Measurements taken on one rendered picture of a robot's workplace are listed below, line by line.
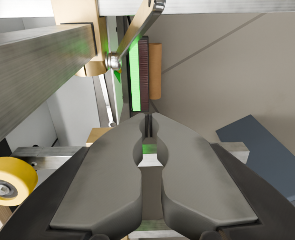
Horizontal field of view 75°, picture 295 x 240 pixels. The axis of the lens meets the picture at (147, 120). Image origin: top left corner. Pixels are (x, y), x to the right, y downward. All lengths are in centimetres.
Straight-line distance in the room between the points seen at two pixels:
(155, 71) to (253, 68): 59
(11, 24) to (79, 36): 34
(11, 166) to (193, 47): 102
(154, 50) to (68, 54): 90
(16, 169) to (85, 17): 25
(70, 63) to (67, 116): 44
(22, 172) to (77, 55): 23
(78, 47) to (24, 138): 36
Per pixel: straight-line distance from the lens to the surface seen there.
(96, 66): 27
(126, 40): 18
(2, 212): 47
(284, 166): 111
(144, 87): 44
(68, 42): 18
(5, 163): 37
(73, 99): 58
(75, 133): 63
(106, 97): 46
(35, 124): 56
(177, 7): 26
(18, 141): 50
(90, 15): 26
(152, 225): 56
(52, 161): 40
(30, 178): 37
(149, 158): 36
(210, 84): 125
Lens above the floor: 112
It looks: 61 degrees down
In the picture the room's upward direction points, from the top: 178 degrees clockwise
